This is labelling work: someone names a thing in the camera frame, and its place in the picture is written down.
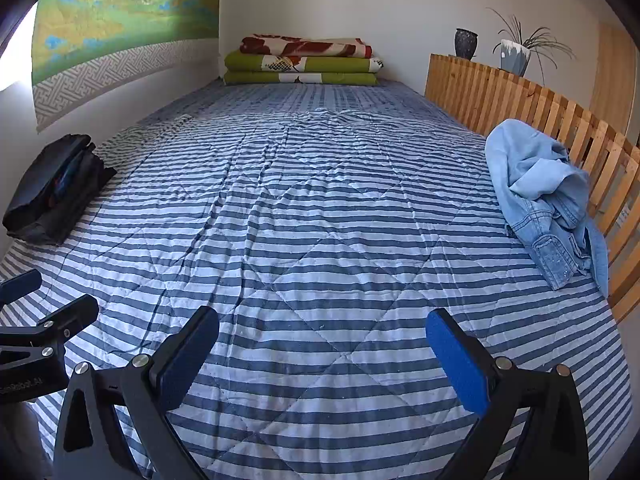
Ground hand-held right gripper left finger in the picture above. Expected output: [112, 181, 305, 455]
[51, 305, 221, 480]

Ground wooden door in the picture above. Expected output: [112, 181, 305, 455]
[590, 22, 638, 136]

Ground landscape wall poster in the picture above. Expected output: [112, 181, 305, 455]
[31, 0, 221, 133]

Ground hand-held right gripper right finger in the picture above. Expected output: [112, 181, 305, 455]
[425, 308, 591, 480]

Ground red floral folded blanket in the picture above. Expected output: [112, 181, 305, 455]
[239, 34, 373, 59]

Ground potted plant in grey pot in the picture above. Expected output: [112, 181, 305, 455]
[486, 7, 576, 86]

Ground green patterned folded blanket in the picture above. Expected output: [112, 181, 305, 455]
[223, 50, 385, 86]

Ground blue white striped quilt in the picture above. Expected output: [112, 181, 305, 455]
[0, 80, 633, 480]

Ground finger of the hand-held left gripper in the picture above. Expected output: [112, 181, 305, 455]
[0, 294, 100, 361]
[0, 269, 43, 306]

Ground light blue denim jeans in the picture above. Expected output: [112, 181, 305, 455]
[484, 119, 611, 297]

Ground dark ceramic vase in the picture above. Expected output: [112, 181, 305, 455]
[454, 28, 479, 60]

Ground wooden slatted rail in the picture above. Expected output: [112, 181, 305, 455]
[425, 53, 640, 325]

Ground stack of black folded clothes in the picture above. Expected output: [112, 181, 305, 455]
[2, 134, 118, 246]

